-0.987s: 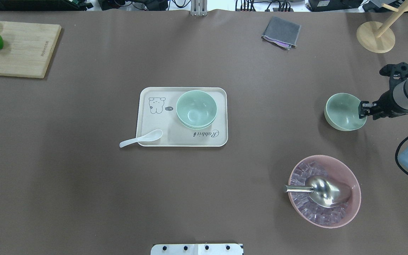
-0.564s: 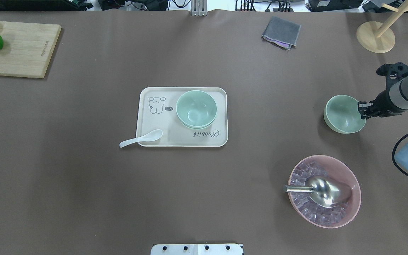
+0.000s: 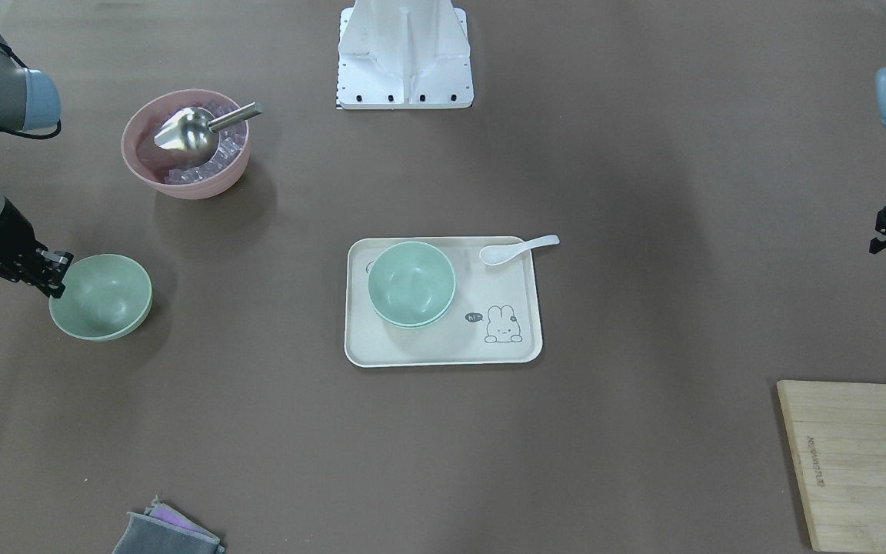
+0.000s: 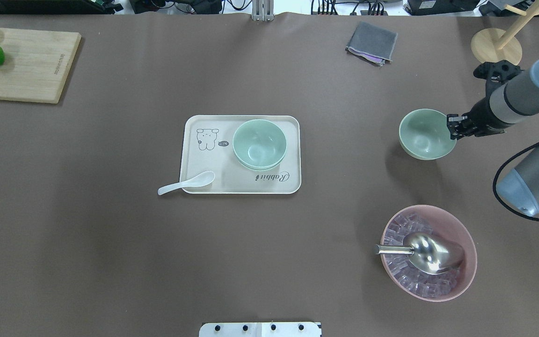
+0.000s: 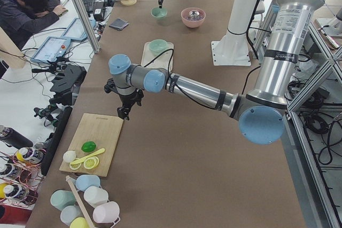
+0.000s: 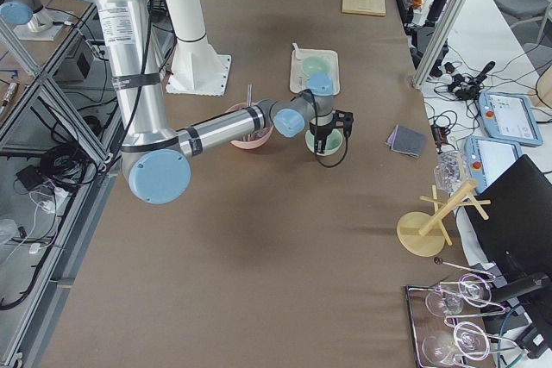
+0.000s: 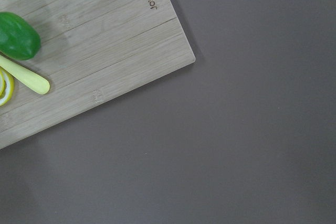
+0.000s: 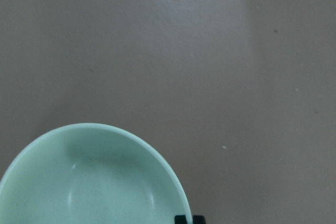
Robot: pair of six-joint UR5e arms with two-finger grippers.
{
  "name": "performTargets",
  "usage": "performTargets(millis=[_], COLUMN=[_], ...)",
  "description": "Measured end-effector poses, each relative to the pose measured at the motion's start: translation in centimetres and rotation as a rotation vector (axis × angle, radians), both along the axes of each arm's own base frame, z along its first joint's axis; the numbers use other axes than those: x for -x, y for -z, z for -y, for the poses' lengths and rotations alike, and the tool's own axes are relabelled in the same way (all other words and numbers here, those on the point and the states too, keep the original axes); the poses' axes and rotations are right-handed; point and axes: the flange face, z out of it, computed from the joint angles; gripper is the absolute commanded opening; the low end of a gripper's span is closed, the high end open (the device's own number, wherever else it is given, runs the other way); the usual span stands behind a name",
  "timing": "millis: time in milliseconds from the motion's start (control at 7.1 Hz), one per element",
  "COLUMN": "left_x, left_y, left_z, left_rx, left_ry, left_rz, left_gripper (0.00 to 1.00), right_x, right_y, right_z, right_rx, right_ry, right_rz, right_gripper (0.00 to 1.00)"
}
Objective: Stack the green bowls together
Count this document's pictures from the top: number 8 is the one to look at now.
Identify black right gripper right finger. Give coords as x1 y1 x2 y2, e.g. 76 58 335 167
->
193 215 205 224

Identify green bowl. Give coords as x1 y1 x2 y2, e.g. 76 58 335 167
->
1 123 193 223

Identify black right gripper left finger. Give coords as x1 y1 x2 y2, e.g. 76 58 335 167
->
174 215 187 224

